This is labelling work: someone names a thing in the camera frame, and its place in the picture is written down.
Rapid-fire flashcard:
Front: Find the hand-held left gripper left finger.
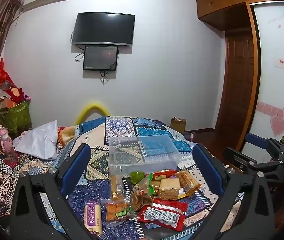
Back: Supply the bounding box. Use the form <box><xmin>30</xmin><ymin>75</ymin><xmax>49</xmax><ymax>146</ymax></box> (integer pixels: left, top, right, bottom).
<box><xmin>10</xmin><ymin>144</ymin><xmax>91</xmax><ymax>240</ymax></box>

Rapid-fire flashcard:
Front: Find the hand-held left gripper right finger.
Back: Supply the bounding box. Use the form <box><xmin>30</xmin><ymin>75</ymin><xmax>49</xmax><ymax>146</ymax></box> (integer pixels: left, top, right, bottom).
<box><xmin>193</xmin><ymin>144</ymin><xmax>275</xmax><ymax>240</ymax></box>

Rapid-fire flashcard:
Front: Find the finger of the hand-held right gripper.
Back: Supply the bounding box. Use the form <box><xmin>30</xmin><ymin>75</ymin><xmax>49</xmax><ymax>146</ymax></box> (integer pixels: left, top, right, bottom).
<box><xmin>245</xmin><ymin>133</ymin><xmax>284</xmax><ymax>155</ymax></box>
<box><xmin>223</xmin><ymin>147</ymin><xmax>284</xmax><ymax>179</ymax></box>

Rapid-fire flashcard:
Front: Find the orange wafer snack packet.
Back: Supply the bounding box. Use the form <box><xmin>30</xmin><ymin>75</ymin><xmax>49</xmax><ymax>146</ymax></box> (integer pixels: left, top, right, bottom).
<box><xmin>176</xmin><ymin>169</ymin><xmax>202</xmax><ymax>196</ymax></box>

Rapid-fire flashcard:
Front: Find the tan cake snack packet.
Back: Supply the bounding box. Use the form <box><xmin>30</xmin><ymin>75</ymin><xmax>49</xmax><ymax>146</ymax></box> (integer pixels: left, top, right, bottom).
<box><xmin>157</xmin><ymin>178</ymin><xmax>183</xmax><ymax>201</ymax></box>

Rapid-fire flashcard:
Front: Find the red-topped snack packet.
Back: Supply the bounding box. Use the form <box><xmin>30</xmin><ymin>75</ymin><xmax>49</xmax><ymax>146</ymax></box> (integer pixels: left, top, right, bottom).
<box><xmin>151</xmin><ymin>169</ymin><xmax>178</xmax><ymax>181</ymax></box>

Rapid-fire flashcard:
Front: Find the long bread snack packet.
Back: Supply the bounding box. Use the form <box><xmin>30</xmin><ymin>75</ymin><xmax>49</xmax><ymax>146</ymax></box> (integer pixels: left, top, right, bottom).
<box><xmin>110</xmin><ymin>174</ymin><xmax>125</xmax><ymax>202</ymax></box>

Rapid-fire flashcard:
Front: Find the purple label roll packet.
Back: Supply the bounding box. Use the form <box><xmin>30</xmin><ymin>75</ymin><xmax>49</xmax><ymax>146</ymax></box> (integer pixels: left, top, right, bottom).
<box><xmin>85</xmin><ymin>201</ymin><xmax>103</xmax><ymax>237</ymax></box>

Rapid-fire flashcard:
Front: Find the small red snack packet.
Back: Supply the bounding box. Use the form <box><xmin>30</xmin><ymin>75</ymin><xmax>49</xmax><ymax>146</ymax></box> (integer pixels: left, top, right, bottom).
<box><xmin>153</xmin><ymin>197</ymin><xmax>189</xmax><ymax>216</ymax></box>

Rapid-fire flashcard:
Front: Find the orange cracker clear packet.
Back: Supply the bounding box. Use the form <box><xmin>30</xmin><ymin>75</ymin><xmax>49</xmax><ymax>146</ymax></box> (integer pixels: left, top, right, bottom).
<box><xmin>105</xmin><ymin>201</ymin><xmax>138</xmax><ymax>227</ymax></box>

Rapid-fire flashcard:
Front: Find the green jelly cup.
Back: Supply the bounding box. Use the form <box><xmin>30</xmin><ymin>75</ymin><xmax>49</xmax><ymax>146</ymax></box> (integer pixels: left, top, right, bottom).
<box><xmin>129</xmin><ymin>170</ymin><xmax>145</xmax><ymax>185</ymax></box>

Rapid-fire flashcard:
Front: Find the clear plastic storage container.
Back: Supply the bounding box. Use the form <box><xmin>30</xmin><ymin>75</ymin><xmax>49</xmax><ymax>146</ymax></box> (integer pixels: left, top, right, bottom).
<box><xmin>108</xmin><ymin>134</ymin><xmax>182</xmax><ymax>179</ymax></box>

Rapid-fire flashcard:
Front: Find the large red snack packet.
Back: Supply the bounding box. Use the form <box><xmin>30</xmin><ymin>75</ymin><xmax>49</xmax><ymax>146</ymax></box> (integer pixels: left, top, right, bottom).
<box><xmin>138</xmin><ymin>204</ymin><xmax>187</xmax><ymax>232</ymax></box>

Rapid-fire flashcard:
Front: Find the brown snack bag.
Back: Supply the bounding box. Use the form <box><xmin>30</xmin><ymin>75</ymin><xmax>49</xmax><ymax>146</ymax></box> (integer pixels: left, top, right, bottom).
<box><xmin>130</xmin><ymin>174</ymin><xmax>155</xmax><ymax>211</ymax></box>

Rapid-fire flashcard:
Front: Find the orange plush blanket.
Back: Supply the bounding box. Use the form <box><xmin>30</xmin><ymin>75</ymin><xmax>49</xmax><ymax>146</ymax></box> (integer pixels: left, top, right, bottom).
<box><xmin>57</xmin><ymin>126</ymin><xmax>79</xmax><ymax>147</ymax></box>

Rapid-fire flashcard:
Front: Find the white pillow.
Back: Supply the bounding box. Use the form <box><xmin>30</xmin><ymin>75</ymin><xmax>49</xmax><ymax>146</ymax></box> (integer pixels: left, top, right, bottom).
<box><xmin>14</xmin><ymin>120</ymin><xmax>59</xmax><ymax>160</ymax></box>

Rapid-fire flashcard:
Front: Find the cardboard box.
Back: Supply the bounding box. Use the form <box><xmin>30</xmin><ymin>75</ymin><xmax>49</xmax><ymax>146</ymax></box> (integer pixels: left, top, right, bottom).
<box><xmin>170</xmin><ymin>117</ymin><xmax>187</xmax><ymax>132</ymax></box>

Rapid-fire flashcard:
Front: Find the brown wooden door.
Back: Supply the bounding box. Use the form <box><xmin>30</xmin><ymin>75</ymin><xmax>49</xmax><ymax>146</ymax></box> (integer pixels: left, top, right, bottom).
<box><xmin>215</xmin><ymin>33</ymin><xmax>255</xmax><ymax>151</ymax></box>

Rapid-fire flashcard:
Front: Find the white heart-print wardrobe door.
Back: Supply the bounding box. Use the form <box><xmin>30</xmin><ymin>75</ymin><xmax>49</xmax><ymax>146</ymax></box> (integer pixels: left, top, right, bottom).
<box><xmin>237</xmin><ymin>1</ymin><xmax>284</xmax><ymax>155</ymax></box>

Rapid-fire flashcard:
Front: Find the yellow hoop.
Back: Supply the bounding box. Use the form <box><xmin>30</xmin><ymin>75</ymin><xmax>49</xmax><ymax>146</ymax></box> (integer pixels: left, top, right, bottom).
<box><xmin>74</xmin><ymin>100</ymin><xmax>111</xmax><ymax>126</ymax></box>

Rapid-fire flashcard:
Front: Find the pink toy figure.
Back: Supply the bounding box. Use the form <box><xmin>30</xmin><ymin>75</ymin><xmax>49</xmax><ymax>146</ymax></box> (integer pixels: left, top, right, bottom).
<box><xmin>0</xmin><ymin>125</ymin><xmax>14</xmax><ymax>159</ymax></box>

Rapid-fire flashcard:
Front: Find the green storage box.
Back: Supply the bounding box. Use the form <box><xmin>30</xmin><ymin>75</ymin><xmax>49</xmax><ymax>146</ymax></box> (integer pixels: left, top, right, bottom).
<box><xmin>0</xmin><ymin>101</ymin><xmax>32</xmax><ymax>137</ymax></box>

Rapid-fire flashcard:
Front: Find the red plush toy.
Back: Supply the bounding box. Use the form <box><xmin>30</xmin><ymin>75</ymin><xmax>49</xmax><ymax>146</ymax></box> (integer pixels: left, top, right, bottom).
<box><xmin>7</xmin><ymin>86</ymin><xmax>32</xmax><ymax>103</ymax></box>

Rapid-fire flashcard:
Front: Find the small black monitor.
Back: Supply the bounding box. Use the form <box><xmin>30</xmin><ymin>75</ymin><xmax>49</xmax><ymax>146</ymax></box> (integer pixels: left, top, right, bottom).
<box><xmin>83</xmin><ymin>45</ymin><xmax>119</xmax><ymax>72</ymax></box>

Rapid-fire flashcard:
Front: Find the red fabric decoration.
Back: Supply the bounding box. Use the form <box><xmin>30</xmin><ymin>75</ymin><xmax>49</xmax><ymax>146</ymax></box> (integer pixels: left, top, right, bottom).
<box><xmin>0</xmin><ymin>58</ymin><xmax>16</xmax><ymax>88</ymax></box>

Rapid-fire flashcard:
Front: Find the wooden overhead cabinet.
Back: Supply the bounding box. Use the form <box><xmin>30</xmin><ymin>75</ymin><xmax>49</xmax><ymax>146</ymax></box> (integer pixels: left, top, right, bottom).
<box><xmin>196</xmin><ymin>0</ymin><xmax>284</xmax><ymax>32</ymax></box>

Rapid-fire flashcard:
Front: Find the large black television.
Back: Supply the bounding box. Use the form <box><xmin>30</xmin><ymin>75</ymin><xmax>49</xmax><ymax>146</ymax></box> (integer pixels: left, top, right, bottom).
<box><xmin>71</xmin><ymin>12</ymin><xmax>136</xmax><ymax>47</ymax></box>

